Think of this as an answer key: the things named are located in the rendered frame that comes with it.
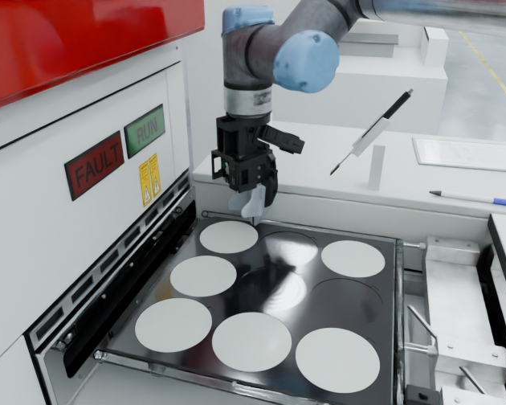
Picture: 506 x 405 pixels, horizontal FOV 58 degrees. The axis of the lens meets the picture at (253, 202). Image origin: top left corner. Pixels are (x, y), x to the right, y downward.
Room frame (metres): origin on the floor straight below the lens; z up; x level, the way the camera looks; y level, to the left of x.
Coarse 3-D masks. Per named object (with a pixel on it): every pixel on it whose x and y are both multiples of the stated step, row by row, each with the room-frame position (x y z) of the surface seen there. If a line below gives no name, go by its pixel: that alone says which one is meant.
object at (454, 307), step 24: (432, 264) 0.61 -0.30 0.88; (456, 264) 0.61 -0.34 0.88; (432, 288) 0.55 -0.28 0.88; (456, 288) 0.55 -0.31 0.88; (480, 288) 0.55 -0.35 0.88; (432, 312) 0.50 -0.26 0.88; (456, 312) 0.50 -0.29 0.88; (480, 312) 0.50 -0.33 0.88; (456, 336) 0.45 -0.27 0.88; (480, 336) 0.45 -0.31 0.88; (432, 360) 0.41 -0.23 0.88; (432, 384) 0.38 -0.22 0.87; (456, 384) 0.37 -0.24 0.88
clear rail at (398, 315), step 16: (400, 240) 0.65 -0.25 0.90; (400, 256) 0.60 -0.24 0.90; (400, 272) 0.56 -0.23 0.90; (400, 288) 0.52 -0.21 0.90; (400, 304) 0.49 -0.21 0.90; (400, 320) 0.46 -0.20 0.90; (400, 336) 0.43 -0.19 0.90; (400, 352) 0.40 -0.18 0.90; (400, 384) 0.35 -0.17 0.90; (400, 400) 0.33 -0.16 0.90
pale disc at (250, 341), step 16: (240, 320) 0.46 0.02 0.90; (256, 320) 0.46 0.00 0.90; (272, 320) 0.46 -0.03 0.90; (224, 336) 0.43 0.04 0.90; (240, 336) 0.43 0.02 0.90; (256, 336) 0.43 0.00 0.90; (272, 336) 0.43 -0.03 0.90; (288, 336) 0.43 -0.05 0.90; (224, 352) 0.40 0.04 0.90; (240, 352) 0.40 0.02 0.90; (256, 352) 0.40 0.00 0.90; (272, 352) 0.40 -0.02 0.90; (288, 352) 0.40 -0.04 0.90; (240, 368) 0.38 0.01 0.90; (256, 368) 0.38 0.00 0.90
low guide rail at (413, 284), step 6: (408, 276) 0.62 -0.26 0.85; (414, 276) 0.62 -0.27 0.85; (420, 276) 0.62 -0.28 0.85; (408, 282) 0.61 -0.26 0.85; (414, 282) 0.60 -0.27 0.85; (420, 282) 0.60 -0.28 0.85; (408, 288) 0.61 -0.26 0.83; (414, 288) 0.60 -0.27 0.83; (420, 288) 0.60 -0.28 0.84; (414, 294) 0.60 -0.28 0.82; (420, 294) 0.60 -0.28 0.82
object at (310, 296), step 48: (192, 240) 0.65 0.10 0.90; (288, 240) 0.65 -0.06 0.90; (336, 240) 0.65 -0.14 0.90; (240, 288) 0.53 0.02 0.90; (288, 288) 0.53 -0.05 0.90; (336, 288) 0.53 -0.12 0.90; (384, 288) 0.52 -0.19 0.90; (384, 336) 0.43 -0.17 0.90; (288, 384) 0.36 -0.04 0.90; (384, 384) 0.36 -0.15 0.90
